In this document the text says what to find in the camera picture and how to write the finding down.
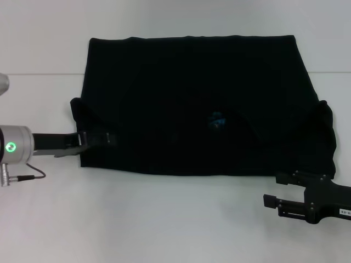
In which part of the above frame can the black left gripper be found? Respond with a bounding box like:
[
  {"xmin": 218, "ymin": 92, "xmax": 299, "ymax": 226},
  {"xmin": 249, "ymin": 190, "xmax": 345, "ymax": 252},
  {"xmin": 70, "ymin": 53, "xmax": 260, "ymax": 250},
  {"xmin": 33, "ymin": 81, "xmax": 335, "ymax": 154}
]
[{"xmin": 32, "ymin": 131, "xmax": 118, "ymax": 158}]

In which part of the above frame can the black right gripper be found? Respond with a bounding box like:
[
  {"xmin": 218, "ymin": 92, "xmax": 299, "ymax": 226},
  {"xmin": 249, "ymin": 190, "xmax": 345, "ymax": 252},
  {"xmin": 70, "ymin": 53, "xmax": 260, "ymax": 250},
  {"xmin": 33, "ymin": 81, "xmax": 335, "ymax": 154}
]
[{"xmin": 263, "ymin": 170, "xmax": 351, "ymax": 224}]

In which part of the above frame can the black shirt with FREE print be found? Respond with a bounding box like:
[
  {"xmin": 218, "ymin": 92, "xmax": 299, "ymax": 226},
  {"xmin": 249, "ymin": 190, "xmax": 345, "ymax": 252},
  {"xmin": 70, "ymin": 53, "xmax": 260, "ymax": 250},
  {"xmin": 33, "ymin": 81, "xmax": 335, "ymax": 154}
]
[{"xmin": 70, "ymin": 34, "xmax": 337, "ymax": 183}]

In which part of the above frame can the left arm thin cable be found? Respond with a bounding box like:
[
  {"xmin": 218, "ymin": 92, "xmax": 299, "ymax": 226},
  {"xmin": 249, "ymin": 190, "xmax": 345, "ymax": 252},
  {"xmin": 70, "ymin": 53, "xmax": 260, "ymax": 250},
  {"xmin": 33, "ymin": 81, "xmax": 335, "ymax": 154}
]
[{"xmin": 12, "ymin": 163, "xmax": 46, "ymax": 181}]

